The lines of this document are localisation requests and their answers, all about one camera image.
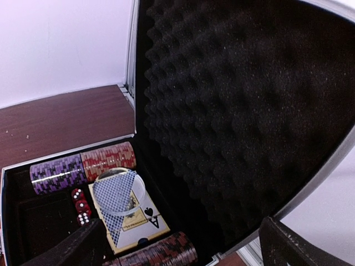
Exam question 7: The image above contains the red poker chip row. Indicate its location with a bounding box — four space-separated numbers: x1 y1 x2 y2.
80 141 136 182

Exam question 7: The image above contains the purple poker chip row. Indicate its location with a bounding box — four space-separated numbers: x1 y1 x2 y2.
29 154 88 195

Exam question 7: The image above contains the red die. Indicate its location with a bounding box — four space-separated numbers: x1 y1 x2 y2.
71 188 85 202
75 200 90 214
77 212 91 227

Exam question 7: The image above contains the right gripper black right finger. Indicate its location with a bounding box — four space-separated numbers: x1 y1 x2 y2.
258 217 344 265

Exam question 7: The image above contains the clear round dealer button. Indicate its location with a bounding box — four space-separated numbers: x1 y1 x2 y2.
92 168 146 216

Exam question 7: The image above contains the boxed card deck in case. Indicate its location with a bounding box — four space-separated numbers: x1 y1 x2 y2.
93 182 170 255

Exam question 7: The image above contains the aluminium poker case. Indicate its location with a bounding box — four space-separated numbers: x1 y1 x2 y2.
1 1 354 265

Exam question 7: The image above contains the dark red chip row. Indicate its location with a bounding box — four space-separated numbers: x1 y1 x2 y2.
104 232 198 266

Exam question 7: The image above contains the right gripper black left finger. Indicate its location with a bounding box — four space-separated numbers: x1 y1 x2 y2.
24 218 107 266

